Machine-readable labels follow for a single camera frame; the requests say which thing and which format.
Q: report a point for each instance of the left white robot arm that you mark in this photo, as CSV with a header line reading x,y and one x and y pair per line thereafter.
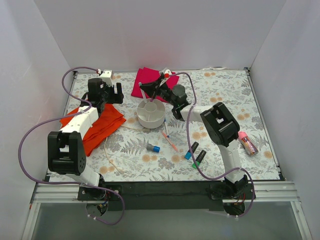
x,y
66,151

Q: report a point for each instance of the aluminium rail frame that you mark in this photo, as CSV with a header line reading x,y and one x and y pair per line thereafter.
x,y
265,191

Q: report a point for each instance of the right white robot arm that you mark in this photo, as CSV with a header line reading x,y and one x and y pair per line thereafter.
x,y
221,127

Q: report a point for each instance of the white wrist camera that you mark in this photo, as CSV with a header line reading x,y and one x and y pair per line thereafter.
x,y
166,73
106,76

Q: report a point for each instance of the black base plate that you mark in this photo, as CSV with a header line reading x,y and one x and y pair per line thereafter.
x,y
168,195

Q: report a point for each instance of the grey blue glue stick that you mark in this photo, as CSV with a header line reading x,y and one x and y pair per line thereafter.
x,y
153,148

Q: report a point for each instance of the white round organizer container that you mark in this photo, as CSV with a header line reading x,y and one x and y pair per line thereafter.
x,y
151,114

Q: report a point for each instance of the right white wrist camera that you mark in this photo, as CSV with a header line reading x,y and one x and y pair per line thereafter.
x,y
166,73

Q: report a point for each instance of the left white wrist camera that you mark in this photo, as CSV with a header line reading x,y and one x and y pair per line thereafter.
x,y
106,76

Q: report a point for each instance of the magenta cloth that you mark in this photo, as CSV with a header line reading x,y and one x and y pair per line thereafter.
x,y
147,75

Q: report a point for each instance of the pink capped clear tube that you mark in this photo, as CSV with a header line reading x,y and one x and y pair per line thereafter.
x,y
249,147

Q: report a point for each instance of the orange cloth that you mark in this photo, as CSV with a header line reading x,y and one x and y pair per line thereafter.
x,y
92,127

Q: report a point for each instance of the salmon pink pen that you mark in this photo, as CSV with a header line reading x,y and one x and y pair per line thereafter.
x,y
170,142

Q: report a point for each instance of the green capped black highlighter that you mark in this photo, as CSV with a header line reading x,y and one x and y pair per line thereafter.
x,y
199,159

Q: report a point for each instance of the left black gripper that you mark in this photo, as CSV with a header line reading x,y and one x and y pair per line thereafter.
x,y
113,92

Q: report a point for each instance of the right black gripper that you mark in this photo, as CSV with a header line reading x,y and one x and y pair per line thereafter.
x,y
160,88

